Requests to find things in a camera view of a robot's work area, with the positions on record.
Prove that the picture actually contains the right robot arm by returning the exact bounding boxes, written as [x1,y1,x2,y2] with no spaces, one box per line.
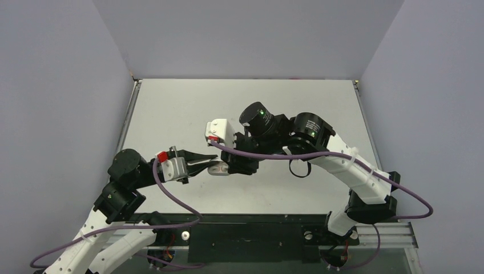
[221,102,400,244]

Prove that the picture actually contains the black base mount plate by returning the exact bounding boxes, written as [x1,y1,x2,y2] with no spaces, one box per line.
[149,214,360,263]

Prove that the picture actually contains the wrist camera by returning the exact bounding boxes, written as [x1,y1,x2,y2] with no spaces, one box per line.
[204,119,236,148]
[155,146,188,183]

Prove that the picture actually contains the white charging case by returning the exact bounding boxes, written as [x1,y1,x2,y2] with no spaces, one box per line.
[207,161,229,176]

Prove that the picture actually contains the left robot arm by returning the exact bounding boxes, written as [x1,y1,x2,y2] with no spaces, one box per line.
[30,147,217,273]

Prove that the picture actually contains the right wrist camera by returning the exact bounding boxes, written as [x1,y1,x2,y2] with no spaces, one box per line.
[204,119,236,148]

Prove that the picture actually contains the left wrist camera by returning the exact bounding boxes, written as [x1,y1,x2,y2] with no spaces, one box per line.
[155,146,188,183]

